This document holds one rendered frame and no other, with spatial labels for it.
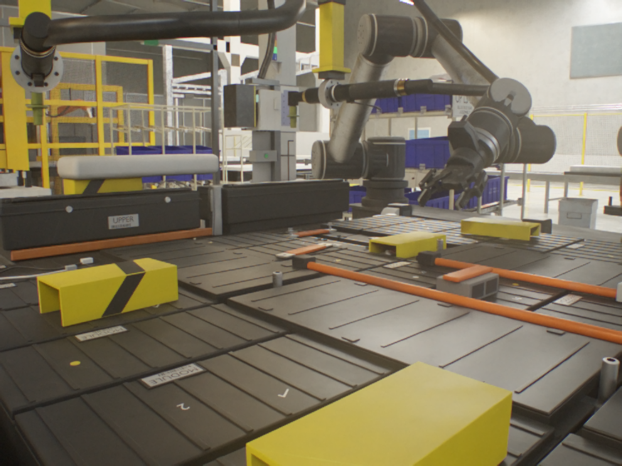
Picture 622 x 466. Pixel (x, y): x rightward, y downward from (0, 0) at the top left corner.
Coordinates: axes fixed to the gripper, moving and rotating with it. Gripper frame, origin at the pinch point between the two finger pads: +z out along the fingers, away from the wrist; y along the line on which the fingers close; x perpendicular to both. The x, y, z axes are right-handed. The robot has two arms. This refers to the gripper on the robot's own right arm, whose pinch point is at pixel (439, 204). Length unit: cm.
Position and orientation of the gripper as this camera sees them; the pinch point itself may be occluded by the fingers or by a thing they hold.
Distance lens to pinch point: 113.1
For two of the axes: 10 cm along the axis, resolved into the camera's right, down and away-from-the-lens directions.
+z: -5.6, 7.2, -4.1
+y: -6.8, -1.2, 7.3
